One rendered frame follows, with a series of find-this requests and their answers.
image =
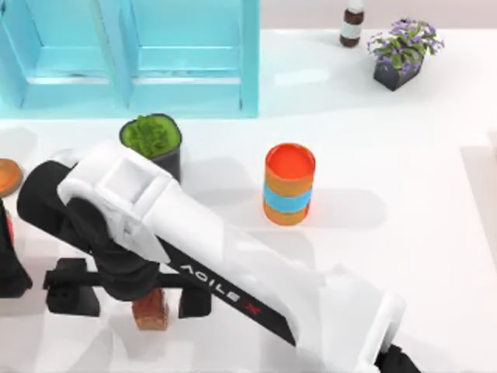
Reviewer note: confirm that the green plant in dark pot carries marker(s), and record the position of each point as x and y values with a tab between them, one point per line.
153	136

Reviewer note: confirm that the light blue rack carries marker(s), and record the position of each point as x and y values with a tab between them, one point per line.
186	58

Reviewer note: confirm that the orange round coaster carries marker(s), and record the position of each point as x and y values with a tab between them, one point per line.
8	176

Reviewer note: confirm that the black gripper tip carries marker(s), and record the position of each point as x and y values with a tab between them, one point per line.
9	264

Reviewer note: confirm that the brown bread piece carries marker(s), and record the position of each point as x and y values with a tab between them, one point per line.
153	312

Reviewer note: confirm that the brown bottle with white label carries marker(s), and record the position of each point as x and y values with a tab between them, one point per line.
352	27

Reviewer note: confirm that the purple flowers in dark pot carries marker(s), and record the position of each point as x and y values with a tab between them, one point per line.
404	46

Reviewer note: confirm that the orange and blue can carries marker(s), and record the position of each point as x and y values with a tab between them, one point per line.
289	190

